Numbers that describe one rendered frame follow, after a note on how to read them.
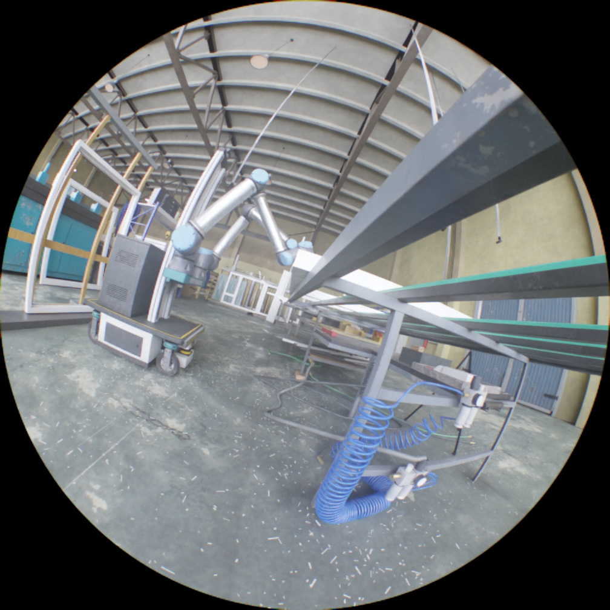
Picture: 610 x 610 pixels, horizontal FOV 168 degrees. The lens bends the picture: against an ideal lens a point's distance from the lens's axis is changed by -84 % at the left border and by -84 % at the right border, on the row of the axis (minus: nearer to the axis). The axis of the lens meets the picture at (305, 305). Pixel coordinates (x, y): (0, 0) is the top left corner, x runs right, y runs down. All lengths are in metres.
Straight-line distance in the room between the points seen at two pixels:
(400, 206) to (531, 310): 7.19
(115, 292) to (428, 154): 1.67
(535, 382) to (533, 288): 6.50
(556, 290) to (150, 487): 1.06
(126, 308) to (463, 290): 1.68
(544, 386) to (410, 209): 6.65
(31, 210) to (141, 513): 3.44
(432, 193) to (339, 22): 7.82
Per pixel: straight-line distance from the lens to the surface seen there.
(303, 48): 8.44
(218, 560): 0.75
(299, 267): 0.78
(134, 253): 1.60
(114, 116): 2.59
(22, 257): 3.70
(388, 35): 7.81
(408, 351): 1.41
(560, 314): 6.95
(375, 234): 0.23
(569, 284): 0.33
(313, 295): 1.81
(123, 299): 1.62
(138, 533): 0.77
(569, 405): 6.64
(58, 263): 3.98
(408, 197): 0.16
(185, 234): 1.23
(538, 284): 0.35
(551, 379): 6.69
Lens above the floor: 0.71
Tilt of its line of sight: 2 degrees up
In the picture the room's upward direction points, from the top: 17 degrees clockwise
